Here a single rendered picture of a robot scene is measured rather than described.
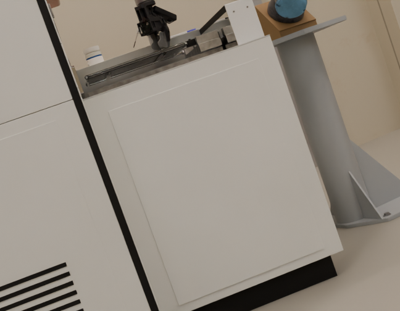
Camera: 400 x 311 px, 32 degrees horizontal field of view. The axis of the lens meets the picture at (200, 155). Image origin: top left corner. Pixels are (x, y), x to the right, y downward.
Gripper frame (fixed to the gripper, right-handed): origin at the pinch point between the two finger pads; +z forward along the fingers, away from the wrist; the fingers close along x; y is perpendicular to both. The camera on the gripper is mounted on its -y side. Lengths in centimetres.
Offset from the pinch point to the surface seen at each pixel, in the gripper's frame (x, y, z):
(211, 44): 31.1, 11.9, 4.7
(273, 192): 48, 29, 57
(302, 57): 33, -39, 19
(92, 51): -39.4, 0.3, -12.7
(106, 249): 27, 83, 52
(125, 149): 22, 59, 28
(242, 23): 50, 17, 3
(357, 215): 33, -39, 88
